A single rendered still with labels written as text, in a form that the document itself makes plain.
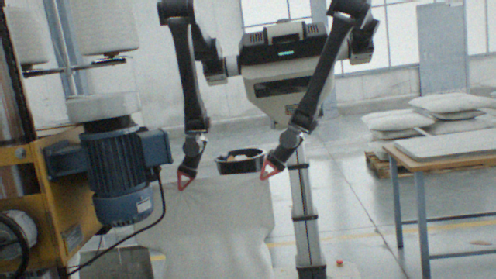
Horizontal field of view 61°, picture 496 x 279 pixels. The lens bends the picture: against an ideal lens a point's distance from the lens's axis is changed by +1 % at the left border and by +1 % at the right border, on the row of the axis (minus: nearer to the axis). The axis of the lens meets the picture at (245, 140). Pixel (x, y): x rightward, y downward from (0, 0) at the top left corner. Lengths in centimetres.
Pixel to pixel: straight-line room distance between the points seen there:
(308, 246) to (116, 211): 121
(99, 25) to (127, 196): 45
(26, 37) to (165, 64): 840
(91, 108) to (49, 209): 26
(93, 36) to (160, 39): 850
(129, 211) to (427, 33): 912
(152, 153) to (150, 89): 868
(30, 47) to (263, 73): 85
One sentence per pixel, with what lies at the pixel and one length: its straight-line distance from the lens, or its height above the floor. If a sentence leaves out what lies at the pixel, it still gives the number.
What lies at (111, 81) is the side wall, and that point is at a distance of 1004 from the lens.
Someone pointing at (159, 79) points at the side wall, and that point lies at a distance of 971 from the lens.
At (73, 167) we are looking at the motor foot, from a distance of 113.
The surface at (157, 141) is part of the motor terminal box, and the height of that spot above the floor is 128.
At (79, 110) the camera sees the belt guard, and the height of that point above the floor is 139.
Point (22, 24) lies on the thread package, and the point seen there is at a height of 163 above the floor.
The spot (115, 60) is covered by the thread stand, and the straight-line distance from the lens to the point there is 126.
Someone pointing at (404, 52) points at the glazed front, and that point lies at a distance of 979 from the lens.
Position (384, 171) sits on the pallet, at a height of 8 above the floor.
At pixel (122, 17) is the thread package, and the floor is 161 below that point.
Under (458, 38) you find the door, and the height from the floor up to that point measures 130.
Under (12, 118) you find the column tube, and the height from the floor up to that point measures 140.
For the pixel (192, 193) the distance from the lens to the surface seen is 148.
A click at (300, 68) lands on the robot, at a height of 139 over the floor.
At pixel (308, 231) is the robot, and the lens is 208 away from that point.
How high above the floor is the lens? 145
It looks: 10 degrees down
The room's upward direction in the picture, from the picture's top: 8 degrees counter-clockwise
